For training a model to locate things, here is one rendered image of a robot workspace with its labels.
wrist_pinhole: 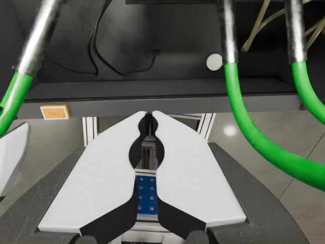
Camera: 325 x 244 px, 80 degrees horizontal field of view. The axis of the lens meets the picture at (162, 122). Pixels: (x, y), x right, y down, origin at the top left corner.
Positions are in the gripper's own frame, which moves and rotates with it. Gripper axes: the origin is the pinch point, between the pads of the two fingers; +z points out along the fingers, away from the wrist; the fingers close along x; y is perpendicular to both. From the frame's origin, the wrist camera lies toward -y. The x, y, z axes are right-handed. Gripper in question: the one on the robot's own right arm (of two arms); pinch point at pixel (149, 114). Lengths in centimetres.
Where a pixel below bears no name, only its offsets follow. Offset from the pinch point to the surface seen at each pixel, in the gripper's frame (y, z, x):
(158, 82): 10.9, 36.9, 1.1
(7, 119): 1.9, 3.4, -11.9
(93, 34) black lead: -2.6, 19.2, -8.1
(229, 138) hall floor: 92, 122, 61
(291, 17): -4.5, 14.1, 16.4
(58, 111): 12.4, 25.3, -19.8
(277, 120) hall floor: 76, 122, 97
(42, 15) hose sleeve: -5.4, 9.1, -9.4
